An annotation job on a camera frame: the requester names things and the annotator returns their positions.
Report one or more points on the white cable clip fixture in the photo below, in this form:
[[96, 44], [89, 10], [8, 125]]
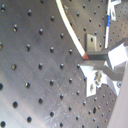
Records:
[[95, 78]]

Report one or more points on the white clip at top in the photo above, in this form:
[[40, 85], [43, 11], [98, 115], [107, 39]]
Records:
[[112, 5]]

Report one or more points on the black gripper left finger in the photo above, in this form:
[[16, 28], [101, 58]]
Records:
[[99, 55]]

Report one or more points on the grey metal bracket block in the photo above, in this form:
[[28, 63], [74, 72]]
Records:
[[91, 44]]

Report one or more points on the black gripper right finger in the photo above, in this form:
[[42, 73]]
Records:
[[112, 75]]

